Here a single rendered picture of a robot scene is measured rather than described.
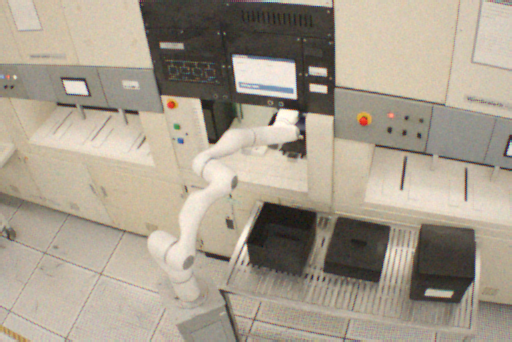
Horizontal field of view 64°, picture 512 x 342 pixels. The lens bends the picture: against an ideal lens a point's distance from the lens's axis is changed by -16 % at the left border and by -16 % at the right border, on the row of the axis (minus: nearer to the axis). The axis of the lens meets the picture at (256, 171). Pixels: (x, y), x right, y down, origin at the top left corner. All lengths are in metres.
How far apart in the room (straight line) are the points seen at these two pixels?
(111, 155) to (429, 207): 1.93
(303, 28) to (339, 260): 1.08
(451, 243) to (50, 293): 2.79
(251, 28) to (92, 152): 1.55
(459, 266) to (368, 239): 0.52
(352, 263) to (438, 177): 0.76
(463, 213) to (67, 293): 2.74
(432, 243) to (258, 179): 1.04
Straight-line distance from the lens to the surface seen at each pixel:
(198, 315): 2.32
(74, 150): 3.24
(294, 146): 2.62
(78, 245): 3.82
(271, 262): 2.34
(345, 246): 2.34
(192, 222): 2.02
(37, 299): 3.69
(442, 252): 2.20
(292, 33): 1.97
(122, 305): 3.37
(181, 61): 2.25
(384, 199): 2.54
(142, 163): 2.92
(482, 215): 2.60
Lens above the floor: 2.76
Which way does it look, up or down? 45 degrees down
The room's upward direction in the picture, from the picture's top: 7 degrees counter-clockwise
